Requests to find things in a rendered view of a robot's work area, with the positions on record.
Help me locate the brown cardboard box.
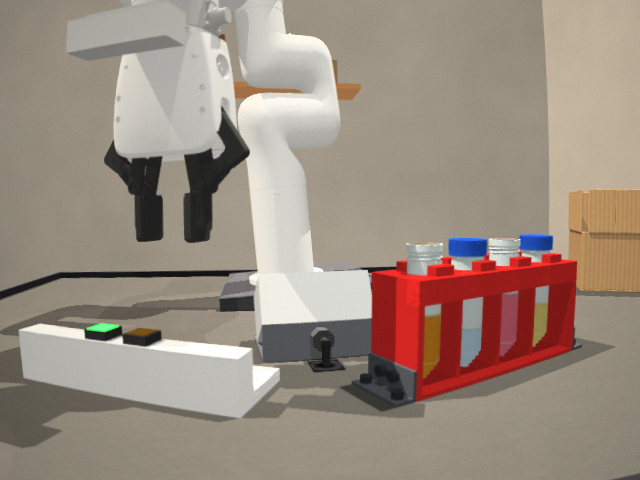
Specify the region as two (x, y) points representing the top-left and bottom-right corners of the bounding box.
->
(568, 189), (640, 292)

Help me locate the red tube rack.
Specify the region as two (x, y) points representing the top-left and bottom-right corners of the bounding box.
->
(371, 251), (577, 402)

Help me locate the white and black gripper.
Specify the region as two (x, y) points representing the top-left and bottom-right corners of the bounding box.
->
(104, 25), (250, 243)

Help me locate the dark grey bolted mounting bracket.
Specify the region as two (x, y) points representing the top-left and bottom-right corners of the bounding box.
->
(352, 352), (417, 408)

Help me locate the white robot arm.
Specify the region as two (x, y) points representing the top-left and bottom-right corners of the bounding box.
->
(66, 0), (340, 286)

